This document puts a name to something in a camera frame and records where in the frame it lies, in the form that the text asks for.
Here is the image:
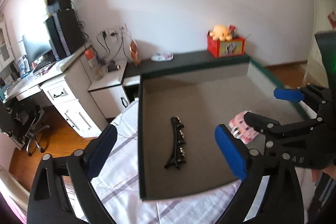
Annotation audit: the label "pink brick donut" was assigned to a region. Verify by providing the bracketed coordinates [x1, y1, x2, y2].
[228, 111, 259, 144]

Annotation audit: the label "black hair clip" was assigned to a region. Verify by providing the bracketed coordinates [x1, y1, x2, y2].
[164, 116, 186, 169]

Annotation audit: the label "right hand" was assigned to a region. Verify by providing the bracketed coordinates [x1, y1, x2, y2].
[321, 164, 336, 185]

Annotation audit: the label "round table striped cloth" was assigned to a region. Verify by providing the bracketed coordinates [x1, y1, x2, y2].
[91, 99, 300, 223]

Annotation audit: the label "red door decoration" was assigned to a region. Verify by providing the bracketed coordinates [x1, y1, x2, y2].
[327, 11, 336, 29]

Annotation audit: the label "red cartoon storage box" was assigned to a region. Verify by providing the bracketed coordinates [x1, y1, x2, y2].
[207, 35, 245, 58]

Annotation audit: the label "black office chair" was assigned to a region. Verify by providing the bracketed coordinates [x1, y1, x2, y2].
[1, 101, 50, 156]

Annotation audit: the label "pink storage box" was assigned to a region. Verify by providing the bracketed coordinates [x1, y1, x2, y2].
[138, 56, 308, 201]

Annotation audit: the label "yellow octopus plush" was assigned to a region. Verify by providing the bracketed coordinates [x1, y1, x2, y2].
[209, 25, 232, 42]

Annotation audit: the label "white computer desk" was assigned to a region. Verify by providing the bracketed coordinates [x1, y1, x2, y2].
[4, 43, 108, 138]

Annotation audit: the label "patterned pouch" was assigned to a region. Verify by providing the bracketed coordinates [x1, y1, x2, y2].
[151, 53, 174, 62]

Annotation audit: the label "blue product box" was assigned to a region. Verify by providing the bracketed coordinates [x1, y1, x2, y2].
[16, 55, 30, 79]

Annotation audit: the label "white bedside cabinet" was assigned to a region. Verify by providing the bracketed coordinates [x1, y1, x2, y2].
[88, 60, 130, 119]

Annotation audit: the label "black keyboard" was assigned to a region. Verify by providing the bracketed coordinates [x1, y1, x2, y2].
[33, 58, 56, 73]

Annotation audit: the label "black low tv cabinet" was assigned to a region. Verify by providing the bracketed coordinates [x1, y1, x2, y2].
[122, 51, 251, 88]

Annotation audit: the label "white glass door cabinet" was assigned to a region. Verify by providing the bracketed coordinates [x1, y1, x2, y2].
[0, 21, 14, 71]

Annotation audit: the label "orange cap bottle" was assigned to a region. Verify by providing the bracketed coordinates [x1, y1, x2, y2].
[84, 48, 97, 73]

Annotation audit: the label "orange snack bag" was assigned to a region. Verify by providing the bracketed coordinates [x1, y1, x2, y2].
[129, 40, 141, 67]

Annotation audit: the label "black computer monitor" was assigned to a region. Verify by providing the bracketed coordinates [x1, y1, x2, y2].
[22, 35, 51, 65]

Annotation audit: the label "black computer tower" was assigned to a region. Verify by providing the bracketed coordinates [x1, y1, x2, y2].
[45, 9, 85, 60]

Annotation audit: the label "wall power outlets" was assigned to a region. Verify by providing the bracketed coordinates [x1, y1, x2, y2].
[101, 24, 128, 42]

